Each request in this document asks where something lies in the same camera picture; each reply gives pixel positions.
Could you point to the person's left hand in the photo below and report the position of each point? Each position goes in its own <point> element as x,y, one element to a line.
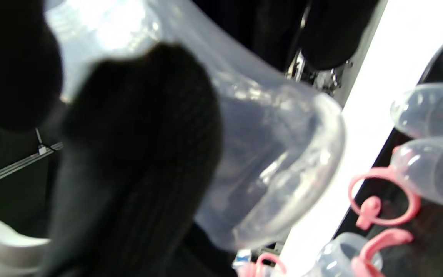
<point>140,154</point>

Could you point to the person's right hand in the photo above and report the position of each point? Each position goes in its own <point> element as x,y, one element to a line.
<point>14,57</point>

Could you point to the clear dome cap component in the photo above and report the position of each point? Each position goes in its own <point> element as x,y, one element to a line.
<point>437,173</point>
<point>429,111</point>

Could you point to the black plastic tray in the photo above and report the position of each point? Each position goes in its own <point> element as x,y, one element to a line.
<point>437,238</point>

